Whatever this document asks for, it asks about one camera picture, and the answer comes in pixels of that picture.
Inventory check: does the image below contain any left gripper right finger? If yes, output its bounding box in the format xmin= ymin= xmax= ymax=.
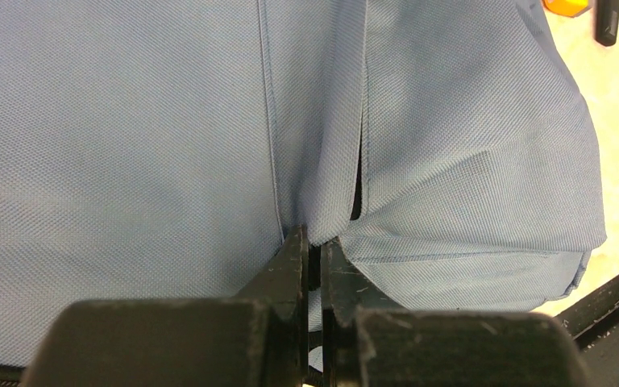
xmin=321 ymin=240 xmax=590 ymax=386

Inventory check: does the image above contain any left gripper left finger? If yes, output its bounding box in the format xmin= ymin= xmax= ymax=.
xmin=22 ymin=226 xmax=309 ymax=386

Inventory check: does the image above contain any blue-grey student backpack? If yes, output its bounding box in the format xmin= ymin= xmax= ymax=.
xmin=0 ymin=1 xmax=606 ymax=386

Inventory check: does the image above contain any orange pencil sharpener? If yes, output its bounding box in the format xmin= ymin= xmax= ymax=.
xmin=542 ymin=0 xmax=591 ymax=18

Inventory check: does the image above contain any green and black highlighter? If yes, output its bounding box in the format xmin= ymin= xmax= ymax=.
xmin=595 ymin=0 xmax=619 ymax=47

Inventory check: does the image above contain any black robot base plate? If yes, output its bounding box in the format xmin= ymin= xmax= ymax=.
xmin=555 ymin=274 xmax=619 ymax=386

